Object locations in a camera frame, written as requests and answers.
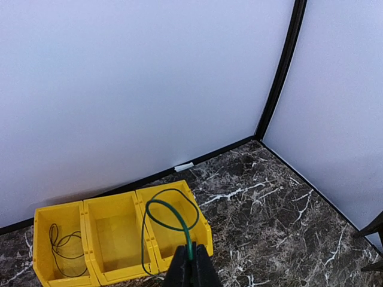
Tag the right black frame post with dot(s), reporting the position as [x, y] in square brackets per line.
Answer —
[283, 67]

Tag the left yellow plastic bin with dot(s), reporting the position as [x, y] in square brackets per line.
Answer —
[60, 249]

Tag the yellow plastic bin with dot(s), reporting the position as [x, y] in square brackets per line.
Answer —
[165, 231]
[119, 249]
[60, 249]

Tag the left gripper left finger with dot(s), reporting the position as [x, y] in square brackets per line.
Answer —
[179, 273]

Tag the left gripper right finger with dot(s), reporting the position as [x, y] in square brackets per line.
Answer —
[203, 273]

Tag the right yellow plastic bin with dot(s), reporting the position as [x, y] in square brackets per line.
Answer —
[165, 231]

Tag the middle yellow plastic bin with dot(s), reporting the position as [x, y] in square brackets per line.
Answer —
[119, 249]

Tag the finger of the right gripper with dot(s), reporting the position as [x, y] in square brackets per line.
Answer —
[378, 266]
[376, 226]

